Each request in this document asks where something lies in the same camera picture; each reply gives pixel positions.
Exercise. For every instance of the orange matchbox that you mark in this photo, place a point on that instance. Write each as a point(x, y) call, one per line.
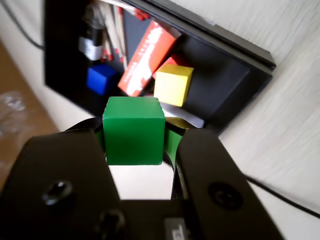
point(147, 57)

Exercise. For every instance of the green wooden cube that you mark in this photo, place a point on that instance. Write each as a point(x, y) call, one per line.
point(133, 135)

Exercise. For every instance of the black and silver lighter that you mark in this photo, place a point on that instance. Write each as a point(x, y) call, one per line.
point(92, 42)

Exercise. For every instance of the black cardboard box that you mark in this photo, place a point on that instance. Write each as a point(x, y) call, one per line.
point(220, 82)

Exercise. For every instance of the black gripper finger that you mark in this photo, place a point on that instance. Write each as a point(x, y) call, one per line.
point(62, 175)
point(220, 187)

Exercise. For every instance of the black box lid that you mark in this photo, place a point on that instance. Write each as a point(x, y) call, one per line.
point(268, 63)

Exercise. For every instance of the blue wooden cube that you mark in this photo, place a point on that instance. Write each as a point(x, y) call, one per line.
point(100, 80)

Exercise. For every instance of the red wooden cube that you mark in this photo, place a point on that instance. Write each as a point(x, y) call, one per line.
point(175, 60)

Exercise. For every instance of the small white box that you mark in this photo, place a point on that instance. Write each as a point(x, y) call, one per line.
point(185, 115)

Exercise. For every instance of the yellow wooden cube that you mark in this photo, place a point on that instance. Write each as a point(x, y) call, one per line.
point(172, 85)

